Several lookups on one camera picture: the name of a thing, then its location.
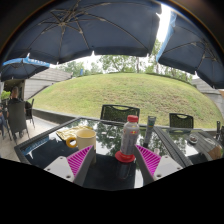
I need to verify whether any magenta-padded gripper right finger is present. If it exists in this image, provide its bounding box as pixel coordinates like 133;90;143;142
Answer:
133;144;184;186

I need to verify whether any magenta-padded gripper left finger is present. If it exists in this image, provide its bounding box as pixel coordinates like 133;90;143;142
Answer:
43;144;98;187

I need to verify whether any red-capped drink bottle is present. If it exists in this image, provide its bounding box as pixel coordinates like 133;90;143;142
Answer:
119;114;141;157

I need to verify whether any yellow mug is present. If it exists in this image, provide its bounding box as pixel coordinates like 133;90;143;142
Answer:
65;128;98;152

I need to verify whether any flat round red coaster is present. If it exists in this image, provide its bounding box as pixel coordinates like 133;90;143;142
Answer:
114;150;136;164

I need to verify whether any grey standing tube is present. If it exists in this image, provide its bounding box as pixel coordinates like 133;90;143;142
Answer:
143;115;157;146

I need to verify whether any yellow snack packet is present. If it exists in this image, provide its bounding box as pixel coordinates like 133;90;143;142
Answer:
55;125;94;141

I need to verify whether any wicker-edged glass table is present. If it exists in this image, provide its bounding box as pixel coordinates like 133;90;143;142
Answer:
153;125;224;168

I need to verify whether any small glass ashtray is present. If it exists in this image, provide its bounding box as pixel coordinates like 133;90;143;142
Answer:
188;133;199;144

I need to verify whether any small dark wicker chair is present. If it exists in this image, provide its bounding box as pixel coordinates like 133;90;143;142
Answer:
168;112;195;129

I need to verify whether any wide dark wicker chair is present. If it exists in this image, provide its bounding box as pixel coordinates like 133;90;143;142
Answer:
100;104;141;123

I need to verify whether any dark slim chair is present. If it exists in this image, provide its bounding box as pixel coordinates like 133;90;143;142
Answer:
25;98;36;129

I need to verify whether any dark high-backed wicker chair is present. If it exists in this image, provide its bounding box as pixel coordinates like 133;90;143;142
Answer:
7;101;30;141

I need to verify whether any grey-roofed building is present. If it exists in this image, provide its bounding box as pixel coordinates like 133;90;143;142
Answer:
191;78;224;108
3;68;73;101

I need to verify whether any person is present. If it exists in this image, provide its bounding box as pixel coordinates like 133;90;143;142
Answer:
7;86;33;113

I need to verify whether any navy parasol with printed edge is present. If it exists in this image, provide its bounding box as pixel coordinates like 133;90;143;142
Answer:
0;57;52;83

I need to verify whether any navy parasol with blue edge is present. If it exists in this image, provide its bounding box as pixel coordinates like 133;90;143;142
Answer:
155;11;224;89

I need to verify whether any large navy parasol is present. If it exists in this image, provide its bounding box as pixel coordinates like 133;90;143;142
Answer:
1;0;163;66

